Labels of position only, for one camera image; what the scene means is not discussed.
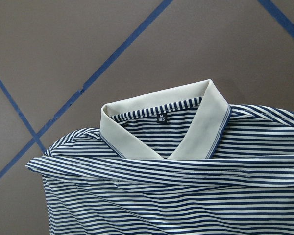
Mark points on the blue white striped polo shirt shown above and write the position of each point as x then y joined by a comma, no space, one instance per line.
180,161

